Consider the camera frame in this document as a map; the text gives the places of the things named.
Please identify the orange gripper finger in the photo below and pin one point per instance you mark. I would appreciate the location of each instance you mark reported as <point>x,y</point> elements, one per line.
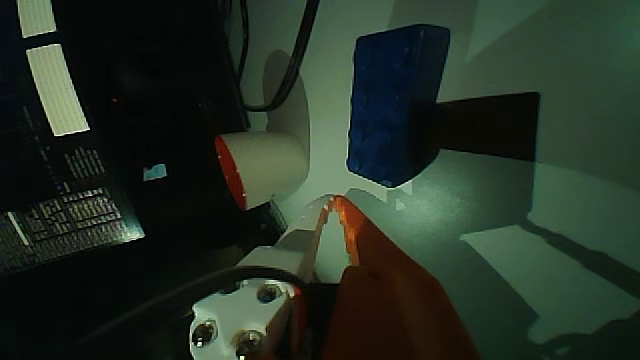
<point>390,305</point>

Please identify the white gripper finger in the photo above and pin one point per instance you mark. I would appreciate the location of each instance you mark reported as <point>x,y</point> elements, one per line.
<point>235,305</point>

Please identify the blue brick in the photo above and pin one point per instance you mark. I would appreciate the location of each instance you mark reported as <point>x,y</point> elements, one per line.
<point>387,105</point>

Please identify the white cup orange inside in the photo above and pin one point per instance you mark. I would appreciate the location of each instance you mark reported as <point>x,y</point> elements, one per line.
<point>265,167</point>

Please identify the small light blue label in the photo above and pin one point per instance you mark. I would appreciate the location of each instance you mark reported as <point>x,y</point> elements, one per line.
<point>155,172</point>

